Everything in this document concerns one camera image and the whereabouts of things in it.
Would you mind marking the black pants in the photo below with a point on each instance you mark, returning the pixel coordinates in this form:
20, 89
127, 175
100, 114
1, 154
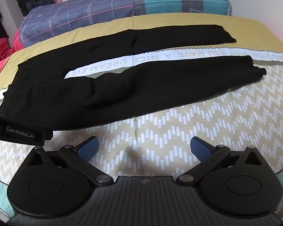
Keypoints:
113, 94

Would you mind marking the yellow patterned blanket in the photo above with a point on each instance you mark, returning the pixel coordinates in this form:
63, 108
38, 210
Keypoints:
191, 127

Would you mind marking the pink bed sheet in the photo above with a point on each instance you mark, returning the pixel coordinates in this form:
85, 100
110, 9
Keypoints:
0, 71

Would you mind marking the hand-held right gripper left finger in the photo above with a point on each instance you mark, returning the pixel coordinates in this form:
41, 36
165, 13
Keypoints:
90, 146

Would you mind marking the pile of red clothes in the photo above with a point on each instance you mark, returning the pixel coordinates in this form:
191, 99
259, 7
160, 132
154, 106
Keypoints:
1, 49

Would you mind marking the plaid folded quilt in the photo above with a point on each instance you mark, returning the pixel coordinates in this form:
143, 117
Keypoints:
80, 14

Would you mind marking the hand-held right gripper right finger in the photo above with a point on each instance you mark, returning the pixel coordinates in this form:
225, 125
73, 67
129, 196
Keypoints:
200, 147

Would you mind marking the teal and grey bedding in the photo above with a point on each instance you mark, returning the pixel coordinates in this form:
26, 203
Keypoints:
179, 1

